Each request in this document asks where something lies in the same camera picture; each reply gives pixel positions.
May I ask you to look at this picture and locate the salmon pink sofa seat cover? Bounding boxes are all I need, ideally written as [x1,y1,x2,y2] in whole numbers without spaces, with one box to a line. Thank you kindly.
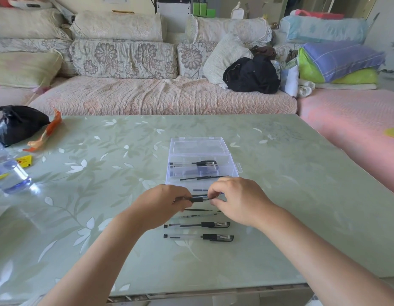
[297,89,394,198]

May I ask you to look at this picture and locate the pale pink sofa seat cover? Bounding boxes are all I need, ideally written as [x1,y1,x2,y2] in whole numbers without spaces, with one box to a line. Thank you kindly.
[0,85,38,105]

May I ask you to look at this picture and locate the light blue bolster pillow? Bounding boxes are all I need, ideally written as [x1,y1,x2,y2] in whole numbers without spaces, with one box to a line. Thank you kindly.
[279,15,368,44]

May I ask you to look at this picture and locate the clear water bottle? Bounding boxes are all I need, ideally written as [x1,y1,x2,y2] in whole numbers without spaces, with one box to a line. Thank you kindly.
[0,138,32,194]

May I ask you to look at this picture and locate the person's right hand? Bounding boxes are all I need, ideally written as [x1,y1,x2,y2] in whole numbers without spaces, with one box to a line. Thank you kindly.
[207,176,277,230]

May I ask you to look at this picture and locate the grey table frame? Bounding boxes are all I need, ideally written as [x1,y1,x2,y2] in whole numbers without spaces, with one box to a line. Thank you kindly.
[107,283,314,306]

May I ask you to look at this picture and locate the white towel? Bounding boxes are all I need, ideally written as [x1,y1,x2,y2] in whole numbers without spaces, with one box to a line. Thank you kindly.
[297,79,316,99]

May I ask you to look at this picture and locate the black plastic bag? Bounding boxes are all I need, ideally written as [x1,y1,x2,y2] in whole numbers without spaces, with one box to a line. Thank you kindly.
[0,105,51,147]

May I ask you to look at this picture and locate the person's right forearm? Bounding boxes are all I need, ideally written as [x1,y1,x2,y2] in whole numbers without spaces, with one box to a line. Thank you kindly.
[256,204,394,306]

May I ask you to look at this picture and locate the pen refills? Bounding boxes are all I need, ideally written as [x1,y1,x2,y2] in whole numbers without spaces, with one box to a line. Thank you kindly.
[176,213,220,219]

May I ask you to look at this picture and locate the orange snack wrapper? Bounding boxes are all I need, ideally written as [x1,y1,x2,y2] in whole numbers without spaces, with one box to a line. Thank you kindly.
[23,108,63,153]

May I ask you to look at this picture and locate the pink quilted sofa seat cover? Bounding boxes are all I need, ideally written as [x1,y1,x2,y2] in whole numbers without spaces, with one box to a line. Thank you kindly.
[28,75,298,116]

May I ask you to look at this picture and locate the clear plastic storage box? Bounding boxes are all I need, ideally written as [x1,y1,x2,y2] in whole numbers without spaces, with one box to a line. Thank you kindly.
[165,136,243,195]

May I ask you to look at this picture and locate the white cabinet with black frame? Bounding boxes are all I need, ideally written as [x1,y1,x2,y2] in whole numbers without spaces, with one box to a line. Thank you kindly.
[154,0,193,32]

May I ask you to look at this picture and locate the person's left forearm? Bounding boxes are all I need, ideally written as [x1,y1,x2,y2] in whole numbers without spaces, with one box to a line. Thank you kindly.
[37,213,150,306]

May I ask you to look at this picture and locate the black clothing bundle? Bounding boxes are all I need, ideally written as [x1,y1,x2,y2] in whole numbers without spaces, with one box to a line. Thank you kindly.
[222,56,281,94]

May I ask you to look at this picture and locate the white device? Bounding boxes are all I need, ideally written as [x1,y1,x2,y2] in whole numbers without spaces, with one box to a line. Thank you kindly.
[8,0,53,10]

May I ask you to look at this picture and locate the floral sofa back cushion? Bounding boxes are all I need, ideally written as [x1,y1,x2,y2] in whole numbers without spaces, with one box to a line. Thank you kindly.
[0,37,77,77]
[273,43,301,62]
[70,39,178,79]
[177,42,218,79]

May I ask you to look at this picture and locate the brown garment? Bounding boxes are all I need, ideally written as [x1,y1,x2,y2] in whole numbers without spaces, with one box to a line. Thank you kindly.
[250,46,277,60]

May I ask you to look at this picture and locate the white and blue cloth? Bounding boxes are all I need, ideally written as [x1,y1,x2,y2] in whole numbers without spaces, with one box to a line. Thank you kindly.
[273,60,299,98]

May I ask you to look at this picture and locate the white textured pillow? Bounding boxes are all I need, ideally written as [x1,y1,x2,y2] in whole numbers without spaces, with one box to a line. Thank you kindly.
[203,33,254,89]

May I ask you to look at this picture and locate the person's left hand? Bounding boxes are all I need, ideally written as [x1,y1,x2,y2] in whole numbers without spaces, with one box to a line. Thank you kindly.
[130,184,193,233]

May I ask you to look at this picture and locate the cream sofa bolster cushion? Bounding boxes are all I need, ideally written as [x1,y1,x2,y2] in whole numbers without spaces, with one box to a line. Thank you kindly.
[70,10,164,43]
[0,8,71,40]
[185,15,273,47]

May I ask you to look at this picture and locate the white tissue pack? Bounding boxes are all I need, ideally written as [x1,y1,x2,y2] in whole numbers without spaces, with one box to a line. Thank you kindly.
[231,1,245,20]

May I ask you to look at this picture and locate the pale yellow pillow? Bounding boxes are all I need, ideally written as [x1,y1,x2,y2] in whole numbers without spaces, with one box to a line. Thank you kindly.
[0,51,63,89]

